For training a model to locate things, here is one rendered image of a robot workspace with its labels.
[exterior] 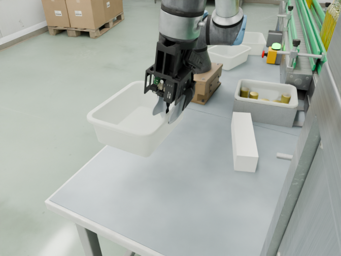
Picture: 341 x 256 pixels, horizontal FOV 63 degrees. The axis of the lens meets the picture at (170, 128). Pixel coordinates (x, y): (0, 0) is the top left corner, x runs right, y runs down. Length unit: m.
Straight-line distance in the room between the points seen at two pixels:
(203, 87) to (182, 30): 0.66
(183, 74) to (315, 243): 0.36
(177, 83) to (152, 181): 0.39
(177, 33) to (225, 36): 0.66
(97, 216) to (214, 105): 0.66
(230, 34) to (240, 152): 0.49
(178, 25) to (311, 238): 0.36
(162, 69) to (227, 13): 0.61
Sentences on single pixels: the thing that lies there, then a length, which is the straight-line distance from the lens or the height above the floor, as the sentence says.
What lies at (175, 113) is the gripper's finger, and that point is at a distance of 0.60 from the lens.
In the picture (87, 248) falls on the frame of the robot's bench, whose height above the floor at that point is 0.52.
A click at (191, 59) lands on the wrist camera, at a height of 1.14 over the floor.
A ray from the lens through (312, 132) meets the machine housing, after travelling 0.31.
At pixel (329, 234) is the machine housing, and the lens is 0.25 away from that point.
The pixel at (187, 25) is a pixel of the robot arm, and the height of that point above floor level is 1.21.
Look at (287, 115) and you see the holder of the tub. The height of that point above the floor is 0.80.
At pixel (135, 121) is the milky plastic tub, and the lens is 0.74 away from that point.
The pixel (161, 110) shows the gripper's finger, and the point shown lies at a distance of 0.63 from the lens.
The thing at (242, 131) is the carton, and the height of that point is 0.81.
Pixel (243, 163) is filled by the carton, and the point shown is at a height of 0.78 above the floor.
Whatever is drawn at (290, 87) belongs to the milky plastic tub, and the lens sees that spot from 1.21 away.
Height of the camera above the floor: 1.34
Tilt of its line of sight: 35 degrees down
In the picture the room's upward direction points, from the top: straight up
